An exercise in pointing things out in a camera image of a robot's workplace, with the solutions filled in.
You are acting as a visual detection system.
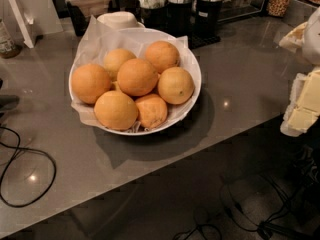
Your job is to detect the black holder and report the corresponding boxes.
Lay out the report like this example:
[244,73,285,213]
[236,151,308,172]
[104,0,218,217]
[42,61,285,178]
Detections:
[167,2,192,37]
[194,0,222,38]
[140,6,167,30]

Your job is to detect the white sign stand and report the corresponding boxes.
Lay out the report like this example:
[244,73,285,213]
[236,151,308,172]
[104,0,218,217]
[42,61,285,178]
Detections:
[8,0,38,48]

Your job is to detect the white upturned cup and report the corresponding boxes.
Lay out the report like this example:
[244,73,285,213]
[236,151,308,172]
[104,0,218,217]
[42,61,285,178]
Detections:
[97,11,144,29]

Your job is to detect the orange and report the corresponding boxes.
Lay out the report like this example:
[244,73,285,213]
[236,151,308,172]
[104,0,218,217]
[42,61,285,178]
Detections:
[117,58,158,96]
[135,94,168,129]
[103,48,136,81]
[157,67,195,105]
[144,41,180,74]
[71,64,111,104]
[94,91,138,130]

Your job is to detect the black cable on table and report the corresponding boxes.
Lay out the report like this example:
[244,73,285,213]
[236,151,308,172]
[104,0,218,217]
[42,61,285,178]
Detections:
[0,126,57,209]

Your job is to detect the white bowl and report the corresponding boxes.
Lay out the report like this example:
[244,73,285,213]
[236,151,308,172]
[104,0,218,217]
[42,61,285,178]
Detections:
[68,27,203,137]

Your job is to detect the black holder left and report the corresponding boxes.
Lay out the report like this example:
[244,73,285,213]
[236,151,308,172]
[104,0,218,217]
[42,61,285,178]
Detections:
[140,6,167,30]

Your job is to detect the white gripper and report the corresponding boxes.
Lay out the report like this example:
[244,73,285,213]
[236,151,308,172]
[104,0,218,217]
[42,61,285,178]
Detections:
[279,7,320,137]

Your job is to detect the black holder middle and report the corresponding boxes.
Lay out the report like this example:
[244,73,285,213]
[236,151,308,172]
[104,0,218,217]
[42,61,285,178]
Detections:
[167,2,192,37]

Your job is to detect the white paper liner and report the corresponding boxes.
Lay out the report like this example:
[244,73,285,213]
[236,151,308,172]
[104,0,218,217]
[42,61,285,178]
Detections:
[70,15,201,133]

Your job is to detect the glass jar left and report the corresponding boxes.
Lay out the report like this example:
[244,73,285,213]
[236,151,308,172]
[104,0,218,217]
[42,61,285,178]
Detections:
[0,18,20,59]

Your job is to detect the black floor cables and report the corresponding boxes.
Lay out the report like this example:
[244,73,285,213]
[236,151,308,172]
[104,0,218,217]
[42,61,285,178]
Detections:
[171,163,320,240]

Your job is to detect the black holder right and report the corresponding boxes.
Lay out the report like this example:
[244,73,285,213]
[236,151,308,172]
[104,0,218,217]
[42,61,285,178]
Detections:
[194,0,222,38]

